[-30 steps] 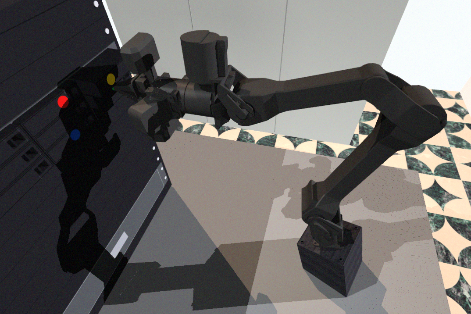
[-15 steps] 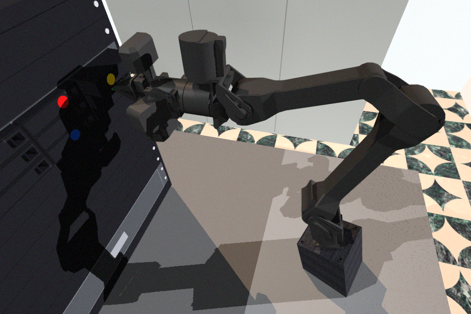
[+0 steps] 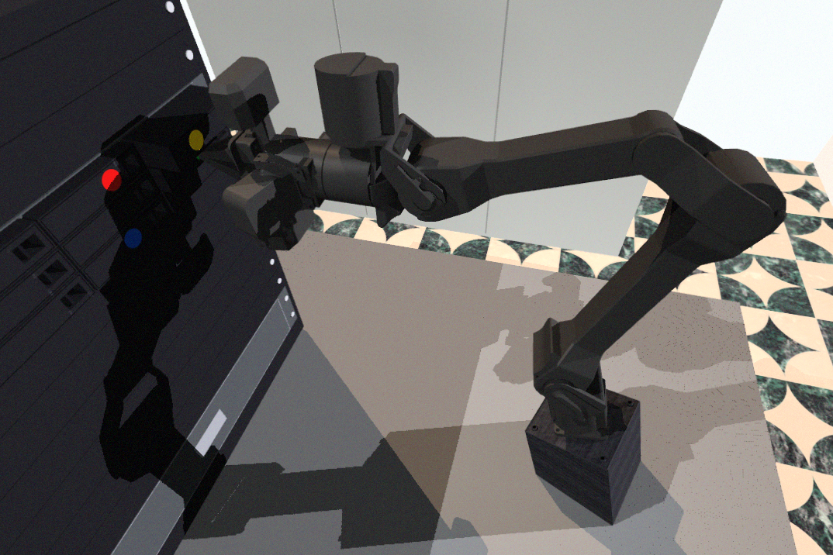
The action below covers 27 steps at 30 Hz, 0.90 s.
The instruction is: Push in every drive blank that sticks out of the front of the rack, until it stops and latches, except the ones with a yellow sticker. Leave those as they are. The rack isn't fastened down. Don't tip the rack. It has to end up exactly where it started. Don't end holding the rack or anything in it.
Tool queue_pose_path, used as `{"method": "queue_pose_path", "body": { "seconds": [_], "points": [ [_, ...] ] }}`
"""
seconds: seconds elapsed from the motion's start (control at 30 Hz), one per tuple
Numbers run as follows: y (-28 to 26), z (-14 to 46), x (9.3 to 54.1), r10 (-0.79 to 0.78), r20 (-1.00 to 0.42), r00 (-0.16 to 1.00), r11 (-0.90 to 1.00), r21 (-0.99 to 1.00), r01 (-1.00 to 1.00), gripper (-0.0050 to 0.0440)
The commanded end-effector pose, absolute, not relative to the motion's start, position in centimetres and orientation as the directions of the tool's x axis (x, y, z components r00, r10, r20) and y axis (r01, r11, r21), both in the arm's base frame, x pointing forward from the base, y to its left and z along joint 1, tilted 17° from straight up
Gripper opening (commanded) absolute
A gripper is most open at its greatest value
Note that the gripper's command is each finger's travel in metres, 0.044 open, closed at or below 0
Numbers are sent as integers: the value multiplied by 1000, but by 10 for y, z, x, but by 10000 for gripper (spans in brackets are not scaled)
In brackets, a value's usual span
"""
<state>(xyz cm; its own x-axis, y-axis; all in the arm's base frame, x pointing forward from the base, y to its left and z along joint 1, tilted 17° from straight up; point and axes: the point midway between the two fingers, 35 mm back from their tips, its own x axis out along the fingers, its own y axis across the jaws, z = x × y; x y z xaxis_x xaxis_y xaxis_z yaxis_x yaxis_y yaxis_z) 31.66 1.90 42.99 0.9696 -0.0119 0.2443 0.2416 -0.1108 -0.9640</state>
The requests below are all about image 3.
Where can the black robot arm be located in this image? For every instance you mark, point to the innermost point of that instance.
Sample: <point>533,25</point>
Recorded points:
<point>726,209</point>

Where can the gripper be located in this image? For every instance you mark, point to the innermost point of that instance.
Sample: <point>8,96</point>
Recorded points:
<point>243,95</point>

